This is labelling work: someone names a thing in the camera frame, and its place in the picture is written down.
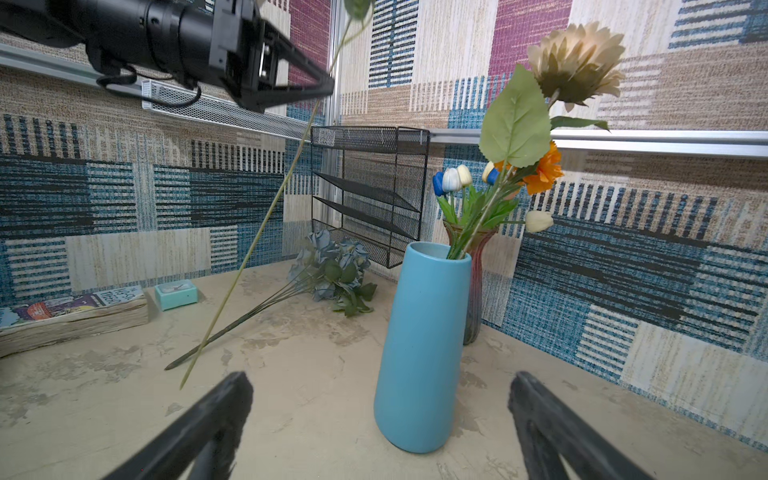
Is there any red ribbed glass vase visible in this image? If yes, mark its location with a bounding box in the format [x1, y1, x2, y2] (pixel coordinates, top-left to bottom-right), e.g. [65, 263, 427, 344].
[463, 227, 499, 345]

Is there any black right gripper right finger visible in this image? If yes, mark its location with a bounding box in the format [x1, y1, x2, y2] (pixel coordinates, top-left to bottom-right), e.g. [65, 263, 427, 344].
[508, 371, 650, 479]

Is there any dark blue tulip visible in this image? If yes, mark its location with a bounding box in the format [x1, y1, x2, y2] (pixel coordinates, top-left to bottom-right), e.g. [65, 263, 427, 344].
[485, 169, 499, 185]

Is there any white tulip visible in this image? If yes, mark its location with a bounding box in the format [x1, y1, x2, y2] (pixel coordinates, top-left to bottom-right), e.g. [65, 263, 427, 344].
[504, 210, 554, 233]

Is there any orange and beige flower sprig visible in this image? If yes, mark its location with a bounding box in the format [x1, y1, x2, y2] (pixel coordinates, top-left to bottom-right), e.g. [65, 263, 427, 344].
[444, 22, 625, 260]

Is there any orange marigold flower stem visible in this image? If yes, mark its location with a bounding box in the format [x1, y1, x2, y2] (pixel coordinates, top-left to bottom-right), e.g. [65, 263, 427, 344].
[479, 141, 564, 230]

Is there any small teal box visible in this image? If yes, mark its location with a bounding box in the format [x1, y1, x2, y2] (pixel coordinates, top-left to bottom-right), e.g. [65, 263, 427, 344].
[154, 280, 199, 311]

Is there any dark blue rose stem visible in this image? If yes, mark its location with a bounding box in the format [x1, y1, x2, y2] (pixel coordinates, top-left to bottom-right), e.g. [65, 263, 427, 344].
[179, 1, 375, 390]

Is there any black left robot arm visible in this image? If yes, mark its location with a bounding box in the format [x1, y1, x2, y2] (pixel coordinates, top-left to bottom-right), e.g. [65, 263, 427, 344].
[1, 1, 334, 113]

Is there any blue hydrangea flower bunch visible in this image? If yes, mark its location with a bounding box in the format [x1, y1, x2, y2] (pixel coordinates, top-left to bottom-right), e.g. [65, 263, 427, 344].
[203, 230, 377, 346]

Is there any colourful paperback book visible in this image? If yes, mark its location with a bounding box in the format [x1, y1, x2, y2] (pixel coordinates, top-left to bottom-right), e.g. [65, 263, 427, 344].
[1, 285, 150, 357]

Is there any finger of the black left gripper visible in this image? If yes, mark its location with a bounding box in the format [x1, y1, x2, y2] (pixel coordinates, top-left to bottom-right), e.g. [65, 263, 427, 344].
[248, 23, 335, 113]

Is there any cream tulip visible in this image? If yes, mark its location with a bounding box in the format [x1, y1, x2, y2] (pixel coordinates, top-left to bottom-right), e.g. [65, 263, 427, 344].
[456, 164, 473, 200]

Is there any teal cylindrical vase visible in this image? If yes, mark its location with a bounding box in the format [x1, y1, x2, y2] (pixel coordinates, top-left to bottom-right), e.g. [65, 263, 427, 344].
[374, 242, 472, 454]

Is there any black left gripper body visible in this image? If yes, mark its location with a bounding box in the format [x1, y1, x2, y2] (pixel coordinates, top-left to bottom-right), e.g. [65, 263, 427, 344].
[206, 1, 266, 111]

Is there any black wire shelf rack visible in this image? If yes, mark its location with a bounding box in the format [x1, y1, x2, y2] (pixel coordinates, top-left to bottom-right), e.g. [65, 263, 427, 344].
[310, 126, 431, 269]

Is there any yellow tulip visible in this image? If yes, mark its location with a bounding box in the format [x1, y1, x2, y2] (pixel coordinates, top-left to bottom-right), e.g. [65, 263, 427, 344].
[482, 162, 495, 183]

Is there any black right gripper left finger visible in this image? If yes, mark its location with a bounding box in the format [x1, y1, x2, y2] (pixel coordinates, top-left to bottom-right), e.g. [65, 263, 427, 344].
[106, 371, 253, 479]

